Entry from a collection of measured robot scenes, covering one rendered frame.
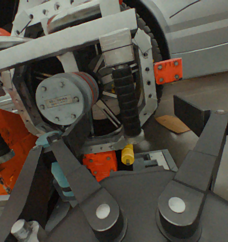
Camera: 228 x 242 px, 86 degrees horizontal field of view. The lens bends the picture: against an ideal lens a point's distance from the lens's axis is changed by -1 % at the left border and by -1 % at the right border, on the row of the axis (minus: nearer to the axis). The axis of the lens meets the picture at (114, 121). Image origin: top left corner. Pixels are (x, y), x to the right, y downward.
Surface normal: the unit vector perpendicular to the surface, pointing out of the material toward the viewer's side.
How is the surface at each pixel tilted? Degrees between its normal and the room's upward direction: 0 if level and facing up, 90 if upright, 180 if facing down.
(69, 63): 90
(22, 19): 90
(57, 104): 90
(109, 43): 90
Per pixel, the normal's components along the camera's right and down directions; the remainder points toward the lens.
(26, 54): -0.07, 0.40
